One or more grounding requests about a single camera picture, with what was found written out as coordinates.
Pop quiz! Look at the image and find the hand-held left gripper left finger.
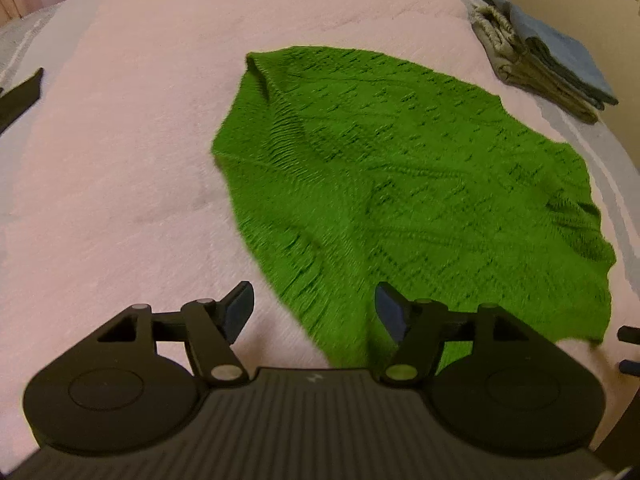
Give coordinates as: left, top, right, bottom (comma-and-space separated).
96, 281, 256, 387

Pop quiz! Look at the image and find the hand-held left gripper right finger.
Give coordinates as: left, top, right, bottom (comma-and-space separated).
375, 281, 547, 387

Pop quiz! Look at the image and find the green knitted sweater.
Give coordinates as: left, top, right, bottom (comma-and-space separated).
210, 46, 617, 368

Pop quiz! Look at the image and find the pink textured blanket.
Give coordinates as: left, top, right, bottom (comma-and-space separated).
0, 0, 626, 456

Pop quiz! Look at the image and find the folded beige cloth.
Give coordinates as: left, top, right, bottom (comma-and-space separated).
471, 2, 600, 125

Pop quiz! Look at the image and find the stack of folded towels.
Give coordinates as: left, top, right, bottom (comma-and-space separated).
474, 0, 619, 110

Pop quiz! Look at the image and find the grey woven bedspread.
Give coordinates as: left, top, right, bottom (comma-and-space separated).
0, 0, 640, 346

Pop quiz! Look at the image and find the dark strap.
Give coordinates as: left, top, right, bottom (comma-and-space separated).
0, 67, 45, 134

